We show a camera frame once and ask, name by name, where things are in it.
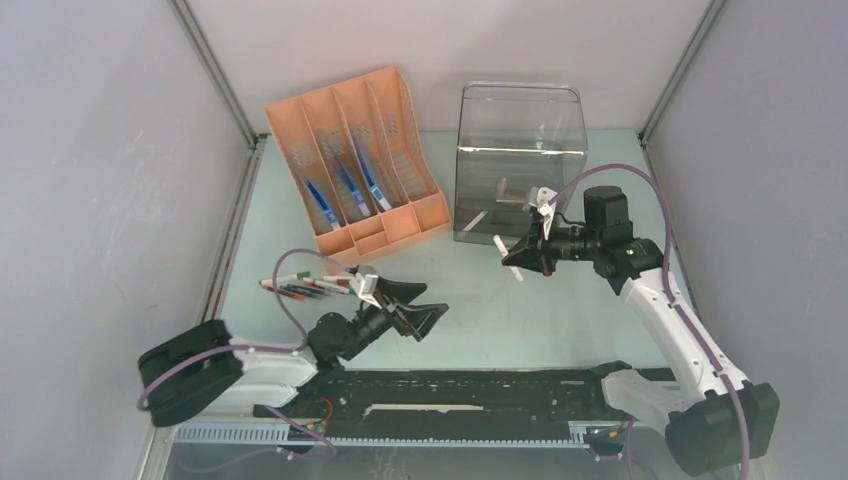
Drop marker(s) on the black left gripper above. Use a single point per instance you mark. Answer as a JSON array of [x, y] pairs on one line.
[[417, 318]]

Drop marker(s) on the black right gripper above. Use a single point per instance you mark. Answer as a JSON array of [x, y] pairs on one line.
[[529, 256]]

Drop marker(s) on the blue folder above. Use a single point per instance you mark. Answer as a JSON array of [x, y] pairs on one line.
[[350, 184], [322, 204], [370, 179]]

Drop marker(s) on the grey transparent drawer unit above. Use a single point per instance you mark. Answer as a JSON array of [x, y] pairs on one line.
[[532, 134]]

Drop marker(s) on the white marker green cap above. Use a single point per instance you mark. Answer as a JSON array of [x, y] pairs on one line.
[[474, 221], [275, 281]]

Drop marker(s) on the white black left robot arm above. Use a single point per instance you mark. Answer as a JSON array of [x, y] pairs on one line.
[[208, 369]]

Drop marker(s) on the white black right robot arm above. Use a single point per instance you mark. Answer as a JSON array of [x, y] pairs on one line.
[[717, 417]]

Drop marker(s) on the orange plastic desk organizer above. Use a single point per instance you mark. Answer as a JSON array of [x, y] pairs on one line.
[[310, 129]]

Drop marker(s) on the white marker teal cap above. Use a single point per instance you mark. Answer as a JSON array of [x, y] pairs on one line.
[[316, 291]]

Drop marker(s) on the white marker red cap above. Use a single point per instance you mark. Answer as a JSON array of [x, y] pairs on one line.
[[328, 286]]

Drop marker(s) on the dark blue pen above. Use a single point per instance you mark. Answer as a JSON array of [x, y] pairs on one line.
[[295, 288]]

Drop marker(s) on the red pen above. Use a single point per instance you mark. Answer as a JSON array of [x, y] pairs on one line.
[[291, 295]]

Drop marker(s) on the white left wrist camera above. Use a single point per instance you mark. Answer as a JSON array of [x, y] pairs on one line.
[[365, 284]]

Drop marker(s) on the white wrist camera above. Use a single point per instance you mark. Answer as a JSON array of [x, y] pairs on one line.
[[543, 200], [365, 284]]

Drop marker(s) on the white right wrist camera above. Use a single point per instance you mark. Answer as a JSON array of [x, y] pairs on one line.
[[543, 200]]

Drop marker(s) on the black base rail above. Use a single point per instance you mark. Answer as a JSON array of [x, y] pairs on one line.
[[455, 406]]

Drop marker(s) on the aluminium frame post right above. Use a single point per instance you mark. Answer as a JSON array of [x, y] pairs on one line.
[[699, 37]]

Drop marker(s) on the aluminium frame post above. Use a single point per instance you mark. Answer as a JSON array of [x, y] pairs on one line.
[[699, 37], [198, 40]]

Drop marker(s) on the aluminium frame post left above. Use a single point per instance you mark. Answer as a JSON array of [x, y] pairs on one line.
[[198, 40]]

